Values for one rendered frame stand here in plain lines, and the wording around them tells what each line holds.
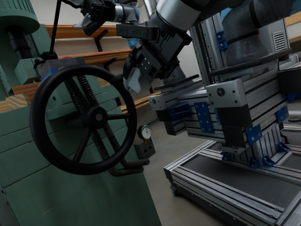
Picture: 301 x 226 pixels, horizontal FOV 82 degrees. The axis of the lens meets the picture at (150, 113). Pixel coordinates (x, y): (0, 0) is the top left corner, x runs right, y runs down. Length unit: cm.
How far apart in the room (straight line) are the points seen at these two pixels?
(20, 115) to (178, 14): 49
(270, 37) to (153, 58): 93
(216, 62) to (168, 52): 65
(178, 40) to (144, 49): 7
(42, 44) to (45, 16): 257
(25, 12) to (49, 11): 287
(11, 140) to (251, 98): 76
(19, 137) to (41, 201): 20
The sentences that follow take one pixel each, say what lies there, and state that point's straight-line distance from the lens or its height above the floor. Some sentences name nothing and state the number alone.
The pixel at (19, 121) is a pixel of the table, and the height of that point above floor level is 86.
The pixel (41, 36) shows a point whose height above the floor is 123.
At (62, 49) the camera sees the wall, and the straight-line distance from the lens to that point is 346.
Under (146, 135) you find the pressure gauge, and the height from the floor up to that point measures 65.
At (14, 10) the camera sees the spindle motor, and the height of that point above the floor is 122.
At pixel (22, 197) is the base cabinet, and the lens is 63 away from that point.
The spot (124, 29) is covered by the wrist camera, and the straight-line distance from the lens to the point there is 42.
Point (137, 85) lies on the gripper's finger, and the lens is 43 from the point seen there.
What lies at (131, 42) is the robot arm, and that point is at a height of 106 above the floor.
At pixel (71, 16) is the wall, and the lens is 380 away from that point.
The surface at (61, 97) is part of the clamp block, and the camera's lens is 55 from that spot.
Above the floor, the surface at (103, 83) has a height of 93.
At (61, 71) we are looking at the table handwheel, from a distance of 46.
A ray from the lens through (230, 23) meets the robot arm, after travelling 80.
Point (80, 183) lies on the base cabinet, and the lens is 68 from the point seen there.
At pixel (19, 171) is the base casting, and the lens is 62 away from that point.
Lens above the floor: 85
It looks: 9 degrees down
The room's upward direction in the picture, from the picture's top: 18 degrees counter-clockwise
